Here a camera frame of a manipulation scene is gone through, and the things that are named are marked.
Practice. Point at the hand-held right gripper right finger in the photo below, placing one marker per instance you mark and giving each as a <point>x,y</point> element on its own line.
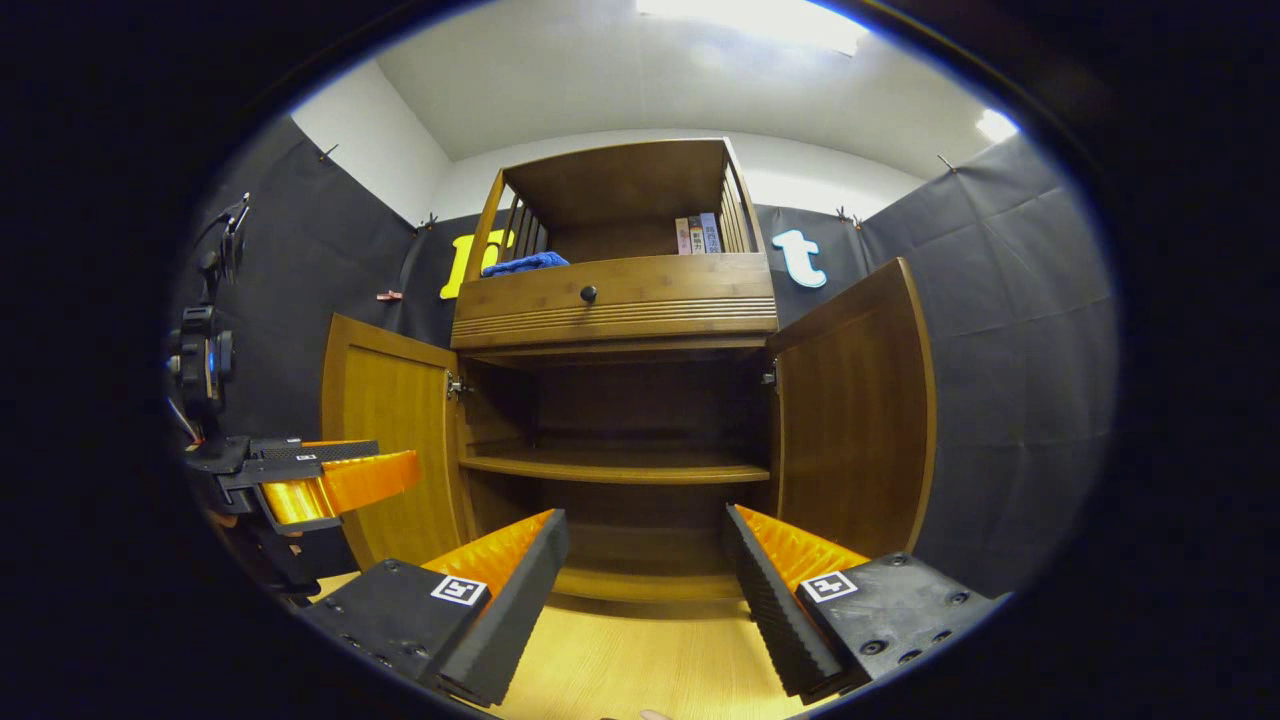
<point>775,610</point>

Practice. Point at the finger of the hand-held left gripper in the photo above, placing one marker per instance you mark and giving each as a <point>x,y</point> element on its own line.
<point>320,450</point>
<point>350,485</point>

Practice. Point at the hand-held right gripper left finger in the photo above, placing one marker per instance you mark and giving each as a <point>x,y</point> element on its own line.
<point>510,610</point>

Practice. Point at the wooden cabinet door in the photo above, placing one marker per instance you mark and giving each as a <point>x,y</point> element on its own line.
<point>385,400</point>
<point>850,420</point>

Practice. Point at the blue cloth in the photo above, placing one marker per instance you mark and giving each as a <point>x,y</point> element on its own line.
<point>525,263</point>

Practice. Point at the wooden drawer with black knob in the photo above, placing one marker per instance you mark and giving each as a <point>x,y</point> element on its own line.
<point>680,285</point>

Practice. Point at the black backdrop cloth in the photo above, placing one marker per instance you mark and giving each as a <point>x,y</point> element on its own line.
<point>1000,350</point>

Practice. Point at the brown shelf book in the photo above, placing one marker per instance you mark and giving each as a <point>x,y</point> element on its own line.
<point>697,235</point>

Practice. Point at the lilac shelf book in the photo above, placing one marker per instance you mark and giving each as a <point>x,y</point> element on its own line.
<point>711,232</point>

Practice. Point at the pink shelf book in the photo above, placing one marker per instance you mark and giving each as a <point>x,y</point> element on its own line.
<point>683,236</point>

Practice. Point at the small ceiling light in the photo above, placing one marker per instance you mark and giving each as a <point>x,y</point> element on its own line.
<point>996,125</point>

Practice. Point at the large ceiling light panel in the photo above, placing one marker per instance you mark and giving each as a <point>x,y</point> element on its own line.
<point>750,18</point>

